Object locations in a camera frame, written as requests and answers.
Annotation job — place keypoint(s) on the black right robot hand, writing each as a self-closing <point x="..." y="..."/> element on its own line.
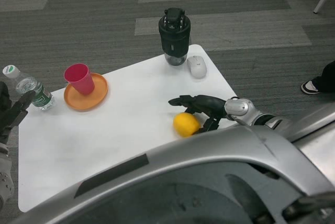
<point x="206" y="102"/>

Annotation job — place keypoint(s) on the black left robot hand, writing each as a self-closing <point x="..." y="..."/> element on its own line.
<point x="15" y="112"/>

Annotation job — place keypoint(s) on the yellow lemon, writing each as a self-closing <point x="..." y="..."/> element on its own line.
<point x="185" y="125"/>

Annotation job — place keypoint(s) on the clear plastic water bottle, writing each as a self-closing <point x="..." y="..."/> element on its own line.
<point x="32" y="91"/>

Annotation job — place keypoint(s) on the white computer mouse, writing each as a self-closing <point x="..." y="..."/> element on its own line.
<point x="196" y="67"/>

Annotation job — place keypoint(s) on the red plastic cup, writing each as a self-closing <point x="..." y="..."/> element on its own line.
<point x="79" y="80"/>

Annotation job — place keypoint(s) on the black portable blender bottle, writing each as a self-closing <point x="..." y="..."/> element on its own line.
<point x="174" y="38"/>

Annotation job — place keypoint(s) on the silver robot chest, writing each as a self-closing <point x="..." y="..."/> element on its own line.
<point x="199" y="177"/>

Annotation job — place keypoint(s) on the orange round plate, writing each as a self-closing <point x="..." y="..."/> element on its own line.
<point x="100" y="90"/>

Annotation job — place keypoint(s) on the person's black trouser leg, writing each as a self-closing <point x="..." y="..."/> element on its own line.
<point x="327" y="77"/>

